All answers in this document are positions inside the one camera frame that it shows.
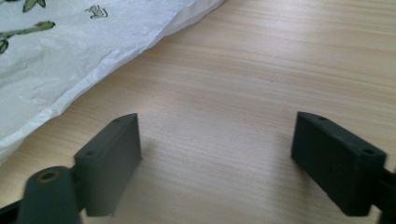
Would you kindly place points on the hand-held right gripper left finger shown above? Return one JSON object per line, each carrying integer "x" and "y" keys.
{"x": 109, "y": 161}

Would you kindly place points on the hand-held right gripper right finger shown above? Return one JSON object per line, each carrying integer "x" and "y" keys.
{"x": 336, "y": 161}

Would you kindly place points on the white printed plastic trash bag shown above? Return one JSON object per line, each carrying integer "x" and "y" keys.
{"x": 62, "y": 62}

